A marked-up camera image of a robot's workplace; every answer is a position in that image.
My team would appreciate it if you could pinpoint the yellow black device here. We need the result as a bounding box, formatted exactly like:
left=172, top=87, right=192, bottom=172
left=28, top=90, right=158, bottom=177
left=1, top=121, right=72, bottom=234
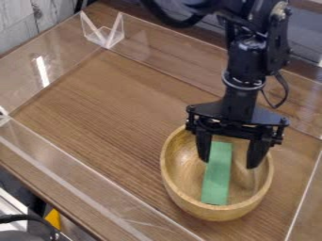
left=43, top=206, right=73, bottom=241

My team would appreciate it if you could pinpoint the brown wooden bowl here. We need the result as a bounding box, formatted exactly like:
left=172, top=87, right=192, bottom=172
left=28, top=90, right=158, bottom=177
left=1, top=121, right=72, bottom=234
left=160, top=127, right=274, bottom=222

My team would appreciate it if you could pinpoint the black cable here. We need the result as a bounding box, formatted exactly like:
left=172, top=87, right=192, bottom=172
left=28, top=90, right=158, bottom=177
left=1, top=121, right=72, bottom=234
left=259, top=71, right=291, bottom=109

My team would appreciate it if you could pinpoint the green rectangular block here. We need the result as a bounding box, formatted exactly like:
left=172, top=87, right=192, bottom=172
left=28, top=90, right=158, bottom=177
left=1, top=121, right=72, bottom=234
left=202, top=141, right=232, bottom=205

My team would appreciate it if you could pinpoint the clear acrylic back wall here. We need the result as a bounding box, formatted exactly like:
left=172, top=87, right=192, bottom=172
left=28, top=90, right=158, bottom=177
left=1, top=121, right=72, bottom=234
left=111, top=13, right=322, bottom=140

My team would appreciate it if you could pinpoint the clear acrylic wall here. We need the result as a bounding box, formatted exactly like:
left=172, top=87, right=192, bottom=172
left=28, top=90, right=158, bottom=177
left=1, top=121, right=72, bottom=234
left=111, top=13, right=322, bottom=140
left=0, top=117, right=203, bottom=241

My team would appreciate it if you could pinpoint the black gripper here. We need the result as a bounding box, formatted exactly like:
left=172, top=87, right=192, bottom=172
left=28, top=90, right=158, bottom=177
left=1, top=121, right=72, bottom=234
left=184, top=90, right=290, bottom=169

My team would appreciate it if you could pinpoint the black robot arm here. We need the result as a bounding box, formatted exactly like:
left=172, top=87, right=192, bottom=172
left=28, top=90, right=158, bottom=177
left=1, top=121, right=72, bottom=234
left=183, top=0, right=290, bottom=169

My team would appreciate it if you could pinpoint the clear acrylic corner bracket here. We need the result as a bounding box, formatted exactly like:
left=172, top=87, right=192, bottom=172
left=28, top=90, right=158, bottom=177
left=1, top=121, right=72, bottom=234
left=79, top=12, right=124, bottom=49

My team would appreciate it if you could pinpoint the clear acrylic front wall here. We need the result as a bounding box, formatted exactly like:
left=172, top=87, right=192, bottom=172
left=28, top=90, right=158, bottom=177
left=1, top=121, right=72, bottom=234
left=0, top=117, right=203, bottom=241

